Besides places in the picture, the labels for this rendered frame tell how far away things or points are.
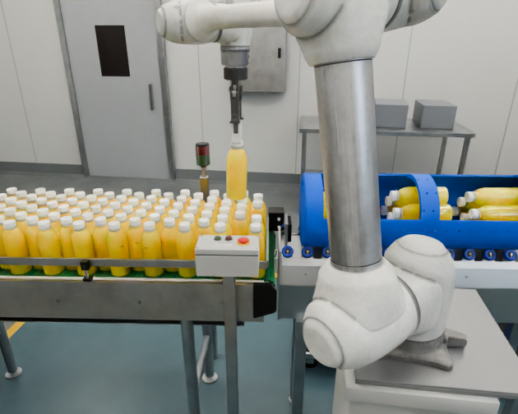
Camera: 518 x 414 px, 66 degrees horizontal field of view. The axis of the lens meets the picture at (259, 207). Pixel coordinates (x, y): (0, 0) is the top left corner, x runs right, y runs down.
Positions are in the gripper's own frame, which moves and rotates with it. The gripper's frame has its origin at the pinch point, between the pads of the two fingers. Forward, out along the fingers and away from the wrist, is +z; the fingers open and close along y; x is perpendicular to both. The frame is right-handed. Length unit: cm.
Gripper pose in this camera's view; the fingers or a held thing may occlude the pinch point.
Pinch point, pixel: (237, 131)
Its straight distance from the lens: 133.4
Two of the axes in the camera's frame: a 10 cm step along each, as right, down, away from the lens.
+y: 0.4, -3.9, 9.2
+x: -10.0, -0.2, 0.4
